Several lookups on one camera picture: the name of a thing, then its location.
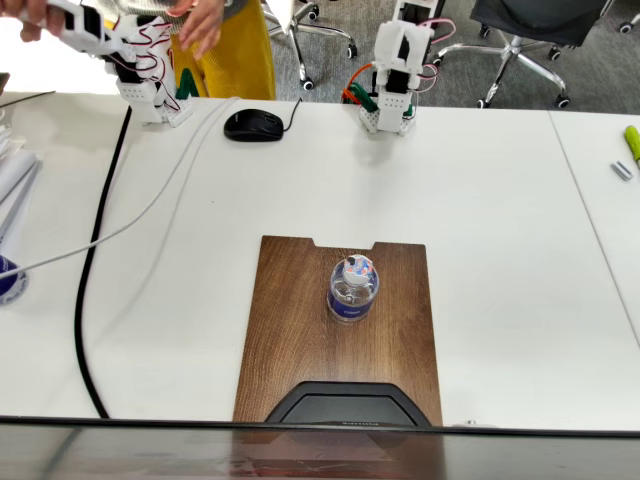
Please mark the white leader robot arm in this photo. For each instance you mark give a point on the white leader robot arm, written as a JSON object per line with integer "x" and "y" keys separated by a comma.
{"x": 145, "y": 100}

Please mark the small silver metal cylinder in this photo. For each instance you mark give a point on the small silver metal cylinder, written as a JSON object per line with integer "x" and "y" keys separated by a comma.
{"x": 622, "y": 171}

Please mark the black Philips monitor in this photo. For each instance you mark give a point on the black Philips monitor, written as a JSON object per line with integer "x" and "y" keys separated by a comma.
{"x": 350, "y": 405}

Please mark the green screwdriver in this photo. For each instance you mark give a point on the green screwdriver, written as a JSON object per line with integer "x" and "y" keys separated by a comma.
{"x": 633, "y": 142}

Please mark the white office chair chrome base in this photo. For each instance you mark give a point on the white office chair chrome base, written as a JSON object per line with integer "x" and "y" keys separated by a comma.
{"x": 305, "y": 40}

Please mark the green clamp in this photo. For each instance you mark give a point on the green clamp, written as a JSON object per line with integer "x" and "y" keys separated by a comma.
{"x": 364, "y": 97}
{"x": 187, "y": 85}

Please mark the person's left hand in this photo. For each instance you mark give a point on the person's left hand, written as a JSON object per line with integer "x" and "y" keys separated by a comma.
{"x": 205, "y": 25}

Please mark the brown wooden board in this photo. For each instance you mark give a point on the brown wooden board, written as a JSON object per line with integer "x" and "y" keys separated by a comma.
{"x": 300, "y": 350}

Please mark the white follower robot arm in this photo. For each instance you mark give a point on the white follower robot arm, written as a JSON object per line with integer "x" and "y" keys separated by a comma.
{"x": 392, "y": 107}

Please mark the person in yellow trousers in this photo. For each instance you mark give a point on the person in yellow trousers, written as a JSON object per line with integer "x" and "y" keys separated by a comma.
{"x": 240, "y": 60}

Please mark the black computer mouse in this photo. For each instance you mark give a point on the black computer mouse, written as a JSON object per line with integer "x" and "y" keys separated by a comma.
{"x": 252, "y": 125}

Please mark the black office chair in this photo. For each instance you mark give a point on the black office chair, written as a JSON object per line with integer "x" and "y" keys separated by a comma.
{"x": 540, "y": 15}

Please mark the office chair castor wheel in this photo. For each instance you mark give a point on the office chair castor wheel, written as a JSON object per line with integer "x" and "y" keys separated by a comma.
{"x": 629, "y": 24}

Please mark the person's right hand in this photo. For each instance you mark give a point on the person's right hand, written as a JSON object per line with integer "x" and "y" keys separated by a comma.
{"x": 37, "y": 20}

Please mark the blue label water bottle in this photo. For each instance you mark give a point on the blue label water bottle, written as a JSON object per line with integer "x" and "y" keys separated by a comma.
{"x": 350, "y": 305}

